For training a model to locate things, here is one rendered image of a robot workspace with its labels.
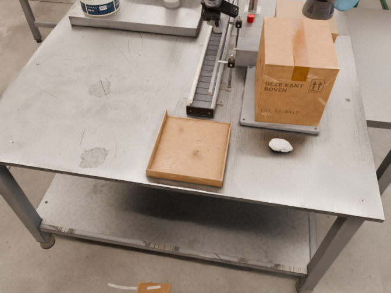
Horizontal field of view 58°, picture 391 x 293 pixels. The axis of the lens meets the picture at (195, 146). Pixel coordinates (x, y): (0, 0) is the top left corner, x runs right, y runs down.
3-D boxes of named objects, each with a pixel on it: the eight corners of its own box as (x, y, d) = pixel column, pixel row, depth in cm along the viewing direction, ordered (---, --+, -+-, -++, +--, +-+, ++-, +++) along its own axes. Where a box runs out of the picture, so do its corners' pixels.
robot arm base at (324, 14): (299, 4, 179) (304, -15, 171) (329, 4, 178) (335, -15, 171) (305, 20, 169) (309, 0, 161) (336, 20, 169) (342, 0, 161)
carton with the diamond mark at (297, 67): (254, 72, 155) (263, 15, 134) (310, 77, 153) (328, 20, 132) (254, 121, 135) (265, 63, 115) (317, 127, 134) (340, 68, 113)
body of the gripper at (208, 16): (204, 6, 158) (202, -11, 146) (223, 8, 157) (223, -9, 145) (201, 22, 157) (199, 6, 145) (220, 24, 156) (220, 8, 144)
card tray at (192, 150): (166, 115, 140) (166, 108, 137) (231, 124, 137) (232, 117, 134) (146, 176, 121) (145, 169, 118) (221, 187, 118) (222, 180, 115)
